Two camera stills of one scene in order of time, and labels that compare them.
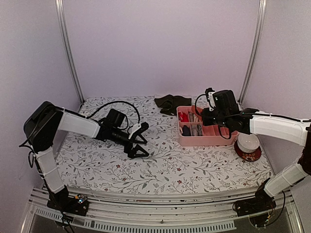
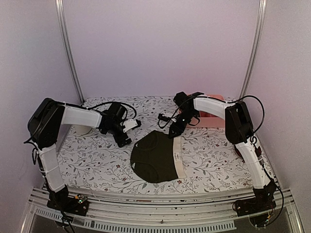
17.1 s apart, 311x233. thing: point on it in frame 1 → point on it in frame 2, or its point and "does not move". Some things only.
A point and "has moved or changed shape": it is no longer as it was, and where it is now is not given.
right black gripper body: (220, 119) → (188, 115)
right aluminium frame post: (262, 8) does not move
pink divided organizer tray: (192, 132) has moved or changed shape
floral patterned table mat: (97, 163) does not move
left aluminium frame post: (60, 8) does not move
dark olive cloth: (168, 104) → (156, 158)
